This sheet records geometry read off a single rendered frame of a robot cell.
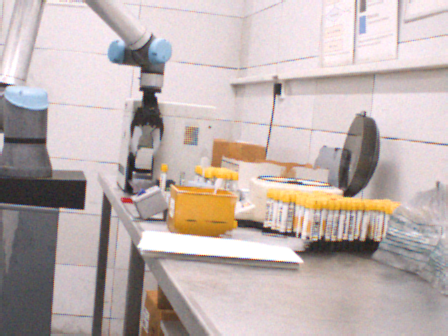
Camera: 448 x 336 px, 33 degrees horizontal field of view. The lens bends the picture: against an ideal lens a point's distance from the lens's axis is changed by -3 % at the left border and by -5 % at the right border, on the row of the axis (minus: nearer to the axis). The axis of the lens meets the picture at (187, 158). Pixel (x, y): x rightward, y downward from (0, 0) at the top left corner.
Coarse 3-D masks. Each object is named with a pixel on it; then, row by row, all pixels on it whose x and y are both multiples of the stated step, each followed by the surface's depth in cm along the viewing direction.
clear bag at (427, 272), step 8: (440, 240) 141; (440, 248) 139; (432, 256) 140; (440, 256) 135; (432, 264) 139; (440, 264) 135; (424, 272) 143; (432, 272) 139; (440, 272) 135; (432, 280) 138; (440, 280) 134; (440, 288) 132
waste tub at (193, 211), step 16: (176, 192) 170; (192, 192) 169; (208, 192) 183; (224, 192) 183; (176, 208) 169; (192, 208) 170; (208, 208) 170; (224, 208) 171; (176, 224) 170; (192, 224) 170; (208, 224) 170; (224, 224) 171
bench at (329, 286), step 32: (128, 192) 251; (128, 224) 192; (160, 224) 186; (320, 256) 161; (352, 256) 164; (96, 288) 318; (128, 288) 203; (192, 288) 119; (224, 288) 121; (256, 288) 124; (288, 288) 126; (320, 288) 128; (352, 288) 130; (384, 288) 132; (416, 288) 134; (96, 320) 319; (128, 320) 204; (192, 320) 105; (224, 320) 101; (256, 320) 103; (288, 320) 104; (320, 320) 106; (352, 320) 107; (384, 320) 108; (416, 320) 110
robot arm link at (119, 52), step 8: (120, 40) 233; (112, 48) 233; (120, 48) 230; (128, 48) 230; (112, 56) 233; (120, 56) 231; (128, 56) 230; (120, 64) 234; (128, 64) 234; (136, 64) 231
